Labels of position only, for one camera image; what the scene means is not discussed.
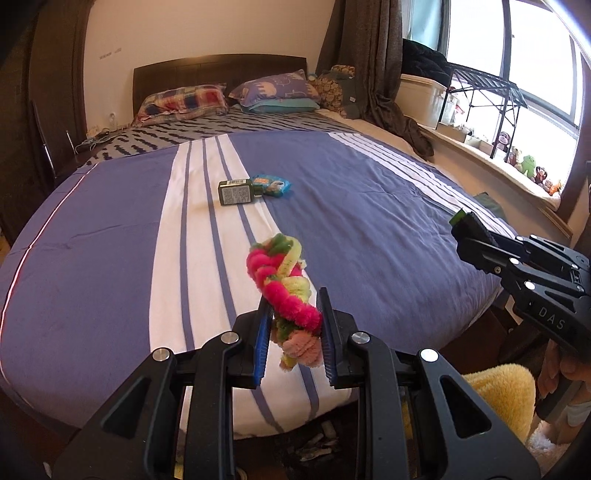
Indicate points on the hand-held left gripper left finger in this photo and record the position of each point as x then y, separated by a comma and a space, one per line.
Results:
263, 341

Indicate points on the grey zebra pattern sheet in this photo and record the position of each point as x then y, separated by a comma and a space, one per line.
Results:
221, 129

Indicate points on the brown curtain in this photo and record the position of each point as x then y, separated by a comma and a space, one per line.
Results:
374, 55

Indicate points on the black folding rack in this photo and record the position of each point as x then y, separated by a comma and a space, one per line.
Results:
489, 83

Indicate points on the dark wooden headboard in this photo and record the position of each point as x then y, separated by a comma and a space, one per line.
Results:
207, 71

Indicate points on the black padded jacket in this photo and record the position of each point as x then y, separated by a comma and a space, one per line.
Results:
425, 60

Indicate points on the metal frame chair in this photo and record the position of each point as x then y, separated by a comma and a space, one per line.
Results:
46, 147

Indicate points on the dark wooden wardrobe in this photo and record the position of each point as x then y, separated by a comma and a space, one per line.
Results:
41, 92

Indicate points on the pink green chenille bundle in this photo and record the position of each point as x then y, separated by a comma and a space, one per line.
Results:
286, 300

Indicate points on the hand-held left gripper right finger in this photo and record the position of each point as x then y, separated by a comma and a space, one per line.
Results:
325, 341

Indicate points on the blue white striped blanket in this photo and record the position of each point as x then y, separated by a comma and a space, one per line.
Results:
369, 207

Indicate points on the purple elephant print pillow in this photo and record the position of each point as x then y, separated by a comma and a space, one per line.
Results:
277, 87

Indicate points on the cream bed sheet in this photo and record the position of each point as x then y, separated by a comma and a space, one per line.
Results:
392, 143

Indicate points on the brown monkey plush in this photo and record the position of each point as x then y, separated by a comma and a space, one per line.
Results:
504, 144

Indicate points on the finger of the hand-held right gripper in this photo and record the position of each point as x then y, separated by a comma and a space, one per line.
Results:
485, 235
485, 261

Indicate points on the small orange plush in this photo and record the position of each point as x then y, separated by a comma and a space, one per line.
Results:
553, 186

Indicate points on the blue snack packet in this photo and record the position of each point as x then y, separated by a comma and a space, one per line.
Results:
272, 185

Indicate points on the teal roller blind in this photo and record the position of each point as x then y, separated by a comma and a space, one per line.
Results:
425, 23

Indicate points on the dark green cloth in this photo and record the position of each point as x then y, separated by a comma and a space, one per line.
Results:
489, 203

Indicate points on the brown patterned cushion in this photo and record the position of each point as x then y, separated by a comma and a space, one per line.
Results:
330, 90

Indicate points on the green frog plush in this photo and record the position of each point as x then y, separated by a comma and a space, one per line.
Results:
527, 165

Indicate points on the person's right hand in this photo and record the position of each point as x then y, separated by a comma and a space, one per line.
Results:
570, 369

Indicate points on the small dark monkey plush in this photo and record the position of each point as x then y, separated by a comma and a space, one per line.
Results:
541, 175

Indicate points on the beige bear plush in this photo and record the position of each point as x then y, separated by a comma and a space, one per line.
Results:
515, 157

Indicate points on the window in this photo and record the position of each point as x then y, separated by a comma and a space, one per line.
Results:
540, 46

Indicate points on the dark green plush cushion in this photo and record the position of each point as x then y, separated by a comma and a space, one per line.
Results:
353, 92

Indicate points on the teal pillow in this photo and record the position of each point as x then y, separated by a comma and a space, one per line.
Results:
286, 106

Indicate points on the white fuzzy rug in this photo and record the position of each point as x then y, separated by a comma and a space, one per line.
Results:
542, 443

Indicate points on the silver crumpled wrapper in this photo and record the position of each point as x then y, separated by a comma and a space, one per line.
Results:
318, 443

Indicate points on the white storage box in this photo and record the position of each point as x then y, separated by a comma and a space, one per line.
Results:
420, 99

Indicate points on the plaid pillow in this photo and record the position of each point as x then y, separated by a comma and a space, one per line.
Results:
184, 101

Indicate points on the dark green small box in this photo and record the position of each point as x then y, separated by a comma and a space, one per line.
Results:
235, 191

